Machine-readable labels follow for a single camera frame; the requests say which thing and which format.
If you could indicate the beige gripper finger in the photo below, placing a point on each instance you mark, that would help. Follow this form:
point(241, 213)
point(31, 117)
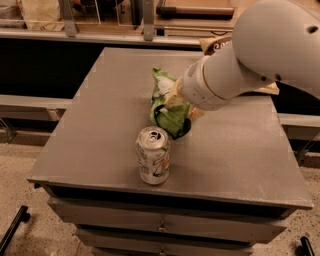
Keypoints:
point(194, 113)
point(175, 96)

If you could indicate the green rice chip bag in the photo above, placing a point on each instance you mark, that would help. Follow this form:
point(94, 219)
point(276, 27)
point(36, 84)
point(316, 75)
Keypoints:
point(173, 118)

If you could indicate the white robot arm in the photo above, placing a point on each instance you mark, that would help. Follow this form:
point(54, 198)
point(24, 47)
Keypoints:
point(272, 41)

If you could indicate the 7up soda can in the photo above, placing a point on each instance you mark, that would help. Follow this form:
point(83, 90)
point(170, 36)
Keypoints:
point(153, 150)

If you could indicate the brown sea salt chip bag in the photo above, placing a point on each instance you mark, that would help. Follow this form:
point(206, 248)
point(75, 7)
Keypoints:
point(210, 46)

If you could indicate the beige bag behind railing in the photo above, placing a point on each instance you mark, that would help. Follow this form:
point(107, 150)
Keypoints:
point(43, 15)

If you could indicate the grey drawer cabinet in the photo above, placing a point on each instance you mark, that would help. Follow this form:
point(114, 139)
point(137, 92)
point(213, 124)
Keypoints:
point(233, 178)

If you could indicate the grey metal railing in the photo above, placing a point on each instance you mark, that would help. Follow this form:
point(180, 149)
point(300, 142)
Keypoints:
point(129, 22)

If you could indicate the black bar floor right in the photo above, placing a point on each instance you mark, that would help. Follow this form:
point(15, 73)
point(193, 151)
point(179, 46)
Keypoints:
point(305, 248)

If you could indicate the black bar floor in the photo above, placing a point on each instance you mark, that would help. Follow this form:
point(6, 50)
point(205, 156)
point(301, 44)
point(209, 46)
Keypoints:
point(305, 248)
point(22, 216)

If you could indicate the black bar floor left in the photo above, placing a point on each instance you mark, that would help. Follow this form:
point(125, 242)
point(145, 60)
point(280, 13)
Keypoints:
point(22, 216)

